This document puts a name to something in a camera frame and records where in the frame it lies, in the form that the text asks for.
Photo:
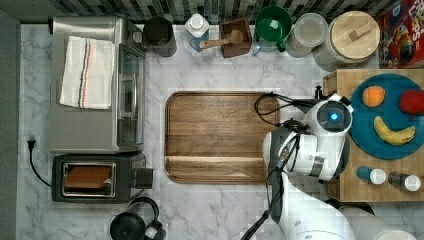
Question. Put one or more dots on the dark wooden box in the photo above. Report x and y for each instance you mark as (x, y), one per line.
(225, 29)

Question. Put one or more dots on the wooden drawer cabinet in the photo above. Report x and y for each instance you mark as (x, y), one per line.
(348, 187)

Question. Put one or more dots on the wooden spoon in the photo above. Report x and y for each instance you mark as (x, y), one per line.
(235, 37)

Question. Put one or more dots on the black slot toaster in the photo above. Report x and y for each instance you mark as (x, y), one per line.
(129, 178)

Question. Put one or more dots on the canister with wooden lid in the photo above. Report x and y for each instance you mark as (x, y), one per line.
(352, 38)

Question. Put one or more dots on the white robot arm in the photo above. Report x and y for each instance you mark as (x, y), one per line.
(316, 146)

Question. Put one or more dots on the stainless toaster oven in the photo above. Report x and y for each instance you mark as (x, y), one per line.
(119, 128)

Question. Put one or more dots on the blue round plate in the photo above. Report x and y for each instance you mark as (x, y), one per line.
(362, 130)

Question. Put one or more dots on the dark grey mug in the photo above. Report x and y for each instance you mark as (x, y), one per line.
(159, 35)

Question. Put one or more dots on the wooden serving tray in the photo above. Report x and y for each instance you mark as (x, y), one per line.
(216, 137)

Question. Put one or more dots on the black french press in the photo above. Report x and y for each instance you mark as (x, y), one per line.
(138, 222)

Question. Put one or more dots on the orange fruit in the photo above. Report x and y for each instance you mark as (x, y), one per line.
(373, 96)

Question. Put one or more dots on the white capped bottle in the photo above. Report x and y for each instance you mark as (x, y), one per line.
(197, 28)

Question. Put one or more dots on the white striped dish towel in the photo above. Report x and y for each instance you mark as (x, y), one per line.
(88, 73)

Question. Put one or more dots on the red cereal box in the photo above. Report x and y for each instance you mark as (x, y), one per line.
(402, 36)

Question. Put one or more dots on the clear jar with grey lid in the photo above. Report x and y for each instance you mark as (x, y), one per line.
(309, 31)

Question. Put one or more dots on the yellow banana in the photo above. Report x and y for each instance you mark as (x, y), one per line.
(395, 138)

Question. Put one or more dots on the blue salt shaker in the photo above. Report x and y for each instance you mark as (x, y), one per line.
(375, 176)

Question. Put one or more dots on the black drawer handle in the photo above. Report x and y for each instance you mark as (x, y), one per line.
(319, 94)

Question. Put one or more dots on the paper towel roll on holder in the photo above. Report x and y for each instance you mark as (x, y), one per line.
(366, 225)

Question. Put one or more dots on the red apple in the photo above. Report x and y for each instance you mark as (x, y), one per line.
(412, 102)

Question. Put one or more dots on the dark pepper shaker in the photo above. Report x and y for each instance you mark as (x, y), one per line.
(411, 183)

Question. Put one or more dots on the toast slice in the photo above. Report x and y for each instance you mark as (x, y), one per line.
(87, 177)

